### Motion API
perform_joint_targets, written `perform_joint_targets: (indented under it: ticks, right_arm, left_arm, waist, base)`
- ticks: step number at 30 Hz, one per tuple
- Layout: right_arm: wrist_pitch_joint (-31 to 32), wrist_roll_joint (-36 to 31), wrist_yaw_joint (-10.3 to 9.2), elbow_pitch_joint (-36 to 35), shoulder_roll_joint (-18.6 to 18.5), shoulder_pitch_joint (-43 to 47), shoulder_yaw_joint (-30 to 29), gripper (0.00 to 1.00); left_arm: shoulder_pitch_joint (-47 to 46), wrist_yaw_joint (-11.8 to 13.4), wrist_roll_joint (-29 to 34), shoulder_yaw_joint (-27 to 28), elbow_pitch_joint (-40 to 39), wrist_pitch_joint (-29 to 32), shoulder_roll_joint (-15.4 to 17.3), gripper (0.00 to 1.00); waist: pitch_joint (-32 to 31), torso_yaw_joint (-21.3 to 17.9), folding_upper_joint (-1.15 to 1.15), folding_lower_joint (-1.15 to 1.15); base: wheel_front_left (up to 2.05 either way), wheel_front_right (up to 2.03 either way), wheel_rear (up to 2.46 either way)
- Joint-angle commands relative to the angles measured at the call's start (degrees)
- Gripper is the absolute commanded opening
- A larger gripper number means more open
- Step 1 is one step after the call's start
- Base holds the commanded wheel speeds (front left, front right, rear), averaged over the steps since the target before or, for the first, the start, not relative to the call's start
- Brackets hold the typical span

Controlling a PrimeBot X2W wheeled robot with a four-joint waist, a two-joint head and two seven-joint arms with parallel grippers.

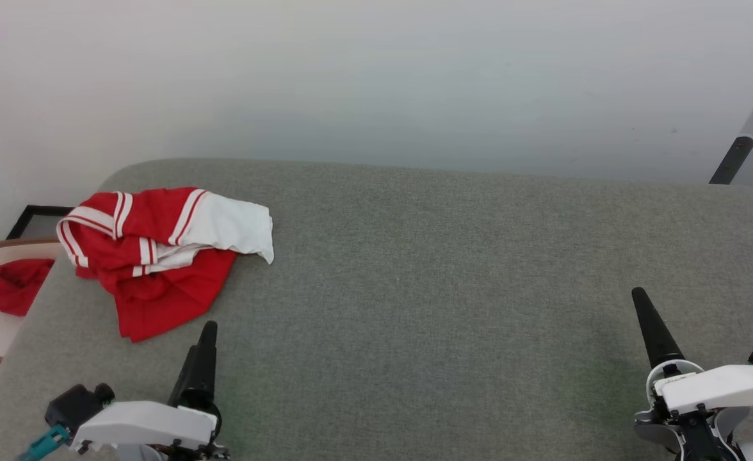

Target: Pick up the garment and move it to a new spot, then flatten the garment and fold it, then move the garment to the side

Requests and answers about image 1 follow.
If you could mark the black bar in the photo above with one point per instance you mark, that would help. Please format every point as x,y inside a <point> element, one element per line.
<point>732,160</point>

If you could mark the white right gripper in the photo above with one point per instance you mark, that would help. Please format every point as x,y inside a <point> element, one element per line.
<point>722,384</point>

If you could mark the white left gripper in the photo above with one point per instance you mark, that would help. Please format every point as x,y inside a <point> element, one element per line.
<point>146,426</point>

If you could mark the black picture frame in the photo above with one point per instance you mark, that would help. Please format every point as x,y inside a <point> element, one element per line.
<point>21,221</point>

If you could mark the red cloth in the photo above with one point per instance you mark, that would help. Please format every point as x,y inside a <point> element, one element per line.
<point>18,285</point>

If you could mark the red and white basketball jersey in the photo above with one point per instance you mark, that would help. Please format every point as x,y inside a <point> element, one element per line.
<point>159,294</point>

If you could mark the teal left camera connector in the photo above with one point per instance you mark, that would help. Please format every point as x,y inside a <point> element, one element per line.
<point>43,443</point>

